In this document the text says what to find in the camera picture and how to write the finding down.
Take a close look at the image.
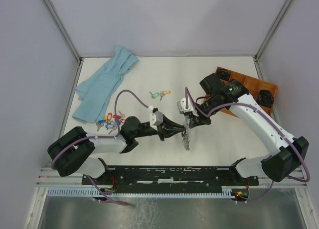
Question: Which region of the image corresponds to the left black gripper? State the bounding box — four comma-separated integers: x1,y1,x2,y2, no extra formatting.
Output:
133,114,185,141

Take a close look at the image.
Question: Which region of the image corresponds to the large keyring with blue handle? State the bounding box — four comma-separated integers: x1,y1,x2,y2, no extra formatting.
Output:
182,116,190,151

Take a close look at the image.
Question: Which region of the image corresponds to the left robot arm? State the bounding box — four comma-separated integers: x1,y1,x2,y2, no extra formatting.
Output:
47,112,186,184

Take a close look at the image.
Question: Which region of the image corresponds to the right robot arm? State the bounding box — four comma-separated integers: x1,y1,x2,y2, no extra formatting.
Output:
179,73,310,185

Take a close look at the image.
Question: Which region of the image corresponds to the yellow tagged key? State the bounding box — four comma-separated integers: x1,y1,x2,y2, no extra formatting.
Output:
159,90,171,100

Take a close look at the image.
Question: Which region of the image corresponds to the blue tagged key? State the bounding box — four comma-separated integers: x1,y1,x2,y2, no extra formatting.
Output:
96,119,106,131
105,124,118,134

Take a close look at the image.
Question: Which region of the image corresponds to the orange wooden compartment tray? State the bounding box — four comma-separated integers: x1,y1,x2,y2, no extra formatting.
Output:
215,66,278,116

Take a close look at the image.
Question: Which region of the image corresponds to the light blue cloth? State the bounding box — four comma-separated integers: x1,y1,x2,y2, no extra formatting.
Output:
72,46,138,124

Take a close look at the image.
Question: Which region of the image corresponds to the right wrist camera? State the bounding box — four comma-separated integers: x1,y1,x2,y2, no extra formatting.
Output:
177,97,198,116

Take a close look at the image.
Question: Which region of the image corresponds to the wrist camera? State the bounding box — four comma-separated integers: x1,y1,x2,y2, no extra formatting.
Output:
177,97,198,116
148,106,163,130

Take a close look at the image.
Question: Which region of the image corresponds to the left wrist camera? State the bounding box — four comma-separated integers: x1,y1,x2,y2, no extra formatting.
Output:
148,106,163,130

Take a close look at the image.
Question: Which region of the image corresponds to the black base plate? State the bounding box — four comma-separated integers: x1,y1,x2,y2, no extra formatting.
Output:
95,165,259,186

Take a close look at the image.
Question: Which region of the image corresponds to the black cable bundle in tray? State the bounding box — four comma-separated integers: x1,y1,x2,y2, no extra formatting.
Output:
258,89,274,108

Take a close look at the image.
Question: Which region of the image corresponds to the aluminium frame rail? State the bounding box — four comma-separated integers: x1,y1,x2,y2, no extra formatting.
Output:
36,166,84,187

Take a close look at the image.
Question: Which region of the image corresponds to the white slotted cable duct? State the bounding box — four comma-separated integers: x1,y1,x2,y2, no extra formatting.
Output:
47,186,234,198

